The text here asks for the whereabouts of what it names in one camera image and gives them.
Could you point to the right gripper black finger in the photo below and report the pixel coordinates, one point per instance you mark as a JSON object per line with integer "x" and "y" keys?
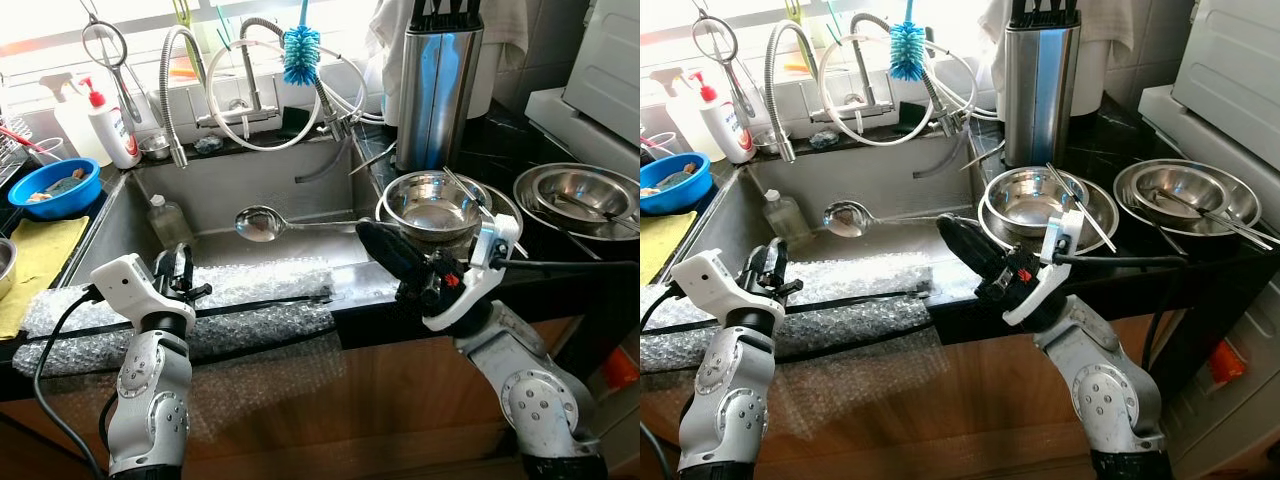
{"x": 415, "y": 281}
{"x": 392, "y": 248}
{"x": 995, "y": 276}
{"x": 972, "y": 243}

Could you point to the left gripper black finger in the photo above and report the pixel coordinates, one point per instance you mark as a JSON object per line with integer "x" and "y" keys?
{"x": 185, "y": 265}
{"x": 162, "y": 266}
{"x": 778, "y": 262}
{"x": 754, "y": 264}

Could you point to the small deep steel bowl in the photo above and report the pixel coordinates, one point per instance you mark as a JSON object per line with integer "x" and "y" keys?
{"x": 1035, "y": 200}
{"x": 435, "y": 205}

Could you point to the steel ladle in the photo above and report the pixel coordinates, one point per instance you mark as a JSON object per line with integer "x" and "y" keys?
{"x": 258, "y": 225}
{"x": 845, "y": 220}

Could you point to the steel chopstick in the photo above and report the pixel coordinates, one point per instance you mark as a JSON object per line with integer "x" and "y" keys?
{"x": 1240, "y": 222}
{"x": 1075, "y": 197}
{"x": 1235, "y": 232}
{"x": 462, "y": 188}
{"x": 1085, "y": 203}
{"x": 620, "y": 216}
{"x": 470, "y": 190}
{"x": 618, "y": 226}

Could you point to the wide rim steel plate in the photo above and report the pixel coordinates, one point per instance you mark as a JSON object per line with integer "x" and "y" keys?
{"x": 1105, "y": 215}
{"x": 510, "y": 215}

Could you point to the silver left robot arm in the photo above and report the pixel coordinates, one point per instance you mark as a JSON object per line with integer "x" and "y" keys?
{"x": 725, "y": 400}
{"x": 150, "y": 400}

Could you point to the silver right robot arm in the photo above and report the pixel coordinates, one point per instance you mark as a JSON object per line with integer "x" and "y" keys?
{"x": 540, "y": 400}
{"x": 1110, "y": 390}

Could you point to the clear plastic bottle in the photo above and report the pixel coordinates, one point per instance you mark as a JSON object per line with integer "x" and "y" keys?
{"x": 785, "y": 222}
{"x": 170, "y": 228}

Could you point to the bubble wrap sheet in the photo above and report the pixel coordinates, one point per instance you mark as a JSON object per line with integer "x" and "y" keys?
{"x": 860, "y": 280}
{"x": 250, "y": 285}

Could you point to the yellow cloth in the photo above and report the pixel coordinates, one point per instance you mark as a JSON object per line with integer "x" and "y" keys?
{"x": 45, "y": 265}
{"x": 662, "y": 245}

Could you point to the blue plastic bowl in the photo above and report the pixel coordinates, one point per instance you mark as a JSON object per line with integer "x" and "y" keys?
{"x": 55, "y": 207}
{"x": 675, "y": 202}

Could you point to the stainless steel sink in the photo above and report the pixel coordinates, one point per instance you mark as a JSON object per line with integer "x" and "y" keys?
{"x": 250, "y": 185}
{"x": 860, "y": 180}

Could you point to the small steel cup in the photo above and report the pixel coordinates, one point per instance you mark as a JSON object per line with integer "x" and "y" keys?
{"x": 155, "y": 148}
{"x": 766, "y": 143}

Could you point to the wooden black top sink cabinet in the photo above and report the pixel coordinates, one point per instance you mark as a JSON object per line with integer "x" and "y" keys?
{"x": 1000, "y": 400}
{"x": 400, "y": 400}

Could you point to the dark scouring pad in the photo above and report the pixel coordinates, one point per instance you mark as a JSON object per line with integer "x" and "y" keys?
{"x": 209, "y": 145}
{"x": 825, "y": 140}

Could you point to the large steel plate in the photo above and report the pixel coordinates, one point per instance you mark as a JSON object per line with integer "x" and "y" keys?
{"x": 525, "y": 195}
{"x": 1125, "y": 190}

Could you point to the white red pump bottle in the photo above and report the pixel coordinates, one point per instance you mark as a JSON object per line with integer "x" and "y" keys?
{"x": 728, "y": 130}
{"x": 118, "y": 135}

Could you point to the steel dish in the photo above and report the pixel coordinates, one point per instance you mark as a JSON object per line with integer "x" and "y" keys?
{"x": 6, "y": 270}

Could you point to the chrome mixer faucet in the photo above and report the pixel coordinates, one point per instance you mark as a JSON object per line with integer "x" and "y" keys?
{"x": 245, "y": 115}
{"x": 855, "y": 110}

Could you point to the steel spoon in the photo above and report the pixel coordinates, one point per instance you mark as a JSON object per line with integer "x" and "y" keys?
{"x": 570, "y": 198}
{"x": 1165, "y": 194}

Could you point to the white spray bottle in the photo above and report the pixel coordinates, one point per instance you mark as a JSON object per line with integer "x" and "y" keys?
{"x": 680, "y": 115}
{"x": 70, "y": 120}

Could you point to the small orange plastic object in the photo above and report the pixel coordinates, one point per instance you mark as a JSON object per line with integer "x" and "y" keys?
{"x": 620, "y": 368}
{"x": 1226, "y": 360}

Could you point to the shallow steel bowl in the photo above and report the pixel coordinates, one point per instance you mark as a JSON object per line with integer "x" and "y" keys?
{"x": 1190, "y": 177}
{"x": 590, "y": 182}

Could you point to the blue bottle brush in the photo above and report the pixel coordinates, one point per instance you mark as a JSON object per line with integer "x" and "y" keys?
{"x": 907, "y": 50}
{"x": 301, "y": 55}

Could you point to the white washing machine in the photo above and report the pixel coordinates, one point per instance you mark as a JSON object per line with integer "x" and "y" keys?
{"x": 1230, "y": 60}
{"x": 610, "y": 60}

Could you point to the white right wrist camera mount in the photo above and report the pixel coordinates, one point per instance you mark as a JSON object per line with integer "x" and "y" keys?
{"x": 470, "y": 300}
{"x": 1030, "y": 300}

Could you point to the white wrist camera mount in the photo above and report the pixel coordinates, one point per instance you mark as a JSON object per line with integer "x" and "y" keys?
{"x": 470, "y": 300}
{"x": 125, "y": 285}
{"x": 705, "y": 283}
{"x": 1030, "y": 300}

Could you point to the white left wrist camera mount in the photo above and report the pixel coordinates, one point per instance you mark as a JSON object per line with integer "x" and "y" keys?
{"x": 125, "y": 285}
{"x": 705, "y": 283}

